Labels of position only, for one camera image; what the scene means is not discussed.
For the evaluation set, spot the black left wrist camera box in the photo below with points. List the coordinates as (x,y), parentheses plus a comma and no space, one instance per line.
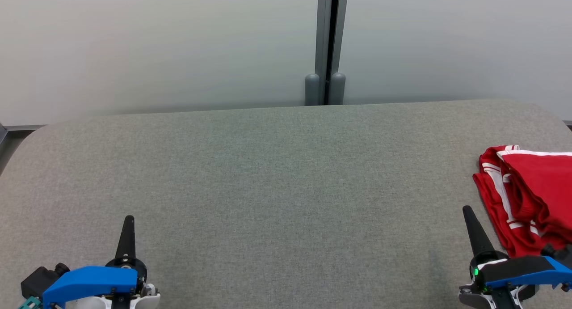
(40,280)

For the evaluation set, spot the red white jersey shirt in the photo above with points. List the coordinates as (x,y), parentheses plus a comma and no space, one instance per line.
(496,192)

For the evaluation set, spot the red shorts with white stripes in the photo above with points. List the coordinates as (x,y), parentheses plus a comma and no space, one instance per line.
(545,184)

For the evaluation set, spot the grey metal frame piece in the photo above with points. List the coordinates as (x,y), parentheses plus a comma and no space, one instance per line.
(2,133)

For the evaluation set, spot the grey cylindrical post cap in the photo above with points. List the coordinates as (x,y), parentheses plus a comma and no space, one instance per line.
(338,89)
(312,90)

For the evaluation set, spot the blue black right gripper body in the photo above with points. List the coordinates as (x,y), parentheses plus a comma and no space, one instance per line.
(518,273)

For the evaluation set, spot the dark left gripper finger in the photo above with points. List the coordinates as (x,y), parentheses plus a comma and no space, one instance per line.
(126,237)

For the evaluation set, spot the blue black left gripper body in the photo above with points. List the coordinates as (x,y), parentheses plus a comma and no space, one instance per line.
(89,282)

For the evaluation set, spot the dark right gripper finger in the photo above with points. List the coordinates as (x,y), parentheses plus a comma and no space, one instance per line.
(477,233)

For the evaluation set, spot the grey partition post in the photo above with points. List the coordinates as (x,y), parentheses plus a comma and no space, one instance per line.
(322,27)

